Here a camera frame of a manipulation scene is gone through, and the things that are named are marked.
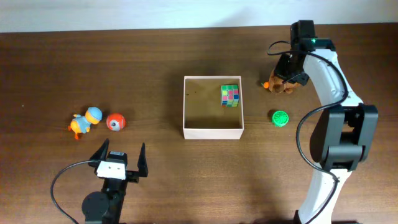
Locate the pink open cardboard box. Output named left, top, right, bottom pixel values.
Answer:
left=182, top=76, right=244, bottom=140

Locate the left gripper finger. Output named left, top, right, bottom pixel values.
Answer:
left=137, top=143, right=149, bottom=177
left=90, top=139, right=109, bottom=161

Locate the multicolour puzzle cube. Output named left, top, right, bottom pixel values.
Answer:
left=221, top=85, right=240, bottom=108

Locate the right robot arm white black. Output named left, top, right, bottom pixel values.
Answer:
left=269, top=20, right=379, bottom=223

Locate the brown plush animal toy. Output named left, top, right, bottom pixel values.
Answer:
left=261, top=70, right=302, bottom=94

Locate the green round disc toy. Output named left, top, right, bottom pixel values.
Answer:
left=271, top=110, right=289, bottom=127

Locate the orange and grey ball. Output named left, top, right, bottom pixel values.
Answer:
left=106, top=113, right=126, bottom=131

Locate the orange and blue duck toy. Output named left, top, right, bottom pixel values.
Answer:
left=68, top=107, right=103, bottom=140

